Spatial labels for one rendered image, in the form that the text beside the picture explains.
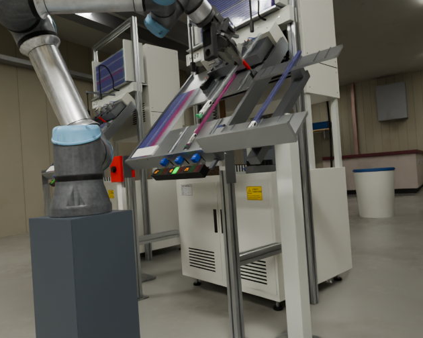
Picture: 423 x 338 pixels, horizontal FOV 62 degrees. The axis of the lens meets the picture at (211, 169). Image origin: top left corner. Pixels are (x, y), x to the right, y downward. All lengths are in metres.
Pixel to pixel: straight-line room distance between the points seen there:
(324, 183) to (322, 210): 0.14
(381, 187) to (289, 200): 3.28
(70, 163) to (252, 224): 0.96
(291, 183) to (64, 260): 0.72
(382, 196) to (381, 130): 6.12
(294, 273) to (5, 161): 4.62
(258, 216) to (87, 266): 0.91
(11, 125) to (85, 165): 4.60
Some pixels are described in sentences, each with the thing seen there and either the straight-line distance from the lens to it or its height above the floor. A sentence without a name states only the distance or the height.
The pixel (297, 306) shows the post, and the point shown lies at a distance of 1.28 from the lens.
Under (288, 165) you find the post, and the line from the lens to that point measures 1.19.
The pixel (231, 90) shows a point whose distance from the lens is 1.65.
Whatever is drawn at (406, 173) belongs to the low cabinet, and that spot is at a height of 0.39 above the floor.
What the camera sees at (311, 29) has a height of 1.33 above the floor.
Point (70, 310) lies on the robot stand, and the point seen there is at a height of 0.35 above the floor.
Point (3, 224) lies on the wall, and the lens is 5.36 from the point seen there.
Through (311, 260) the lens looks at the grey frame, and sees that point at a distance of 1.72.
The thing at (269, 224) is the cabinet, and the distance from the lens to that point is 1.56.
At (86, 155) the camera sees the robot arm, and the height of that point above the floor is 0.70.
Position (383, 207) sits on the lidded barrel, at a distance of 4.47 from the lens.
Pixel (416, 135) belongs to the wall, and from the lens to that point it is 10.35.
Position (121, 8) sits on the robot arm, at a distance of 1.03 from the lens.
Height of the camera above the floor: 0.63
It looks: 1 degrees up
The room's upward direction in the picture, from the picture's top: 4 degrees counter-clockwise
